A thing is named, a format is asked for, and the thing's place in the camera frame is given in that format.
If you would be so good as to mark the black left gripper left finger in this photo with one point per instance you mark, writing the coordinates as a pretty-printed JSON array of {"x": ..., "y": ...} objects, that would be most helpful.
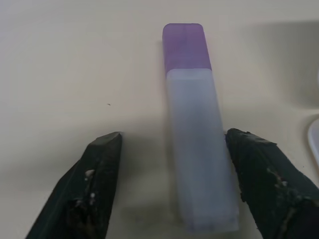
[{"x": 82, "y": 189}]

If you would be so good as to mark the translucent pencil case purple lid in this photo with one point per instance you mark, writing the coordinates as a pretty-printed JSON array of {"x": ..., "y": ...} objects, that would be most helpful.
[{"x": 197, "y": 129}]

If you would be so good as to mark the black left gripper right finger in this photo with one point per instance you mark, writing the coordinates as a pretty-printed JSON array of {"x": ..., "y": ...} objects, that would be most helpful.
[{"x": 269, "y": 189}]

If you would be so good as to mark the white translucent plastic container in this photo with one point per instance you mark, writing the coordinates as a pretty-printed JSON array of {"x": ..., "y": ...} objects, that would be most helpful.
[{"x": 314, "y": 147}]

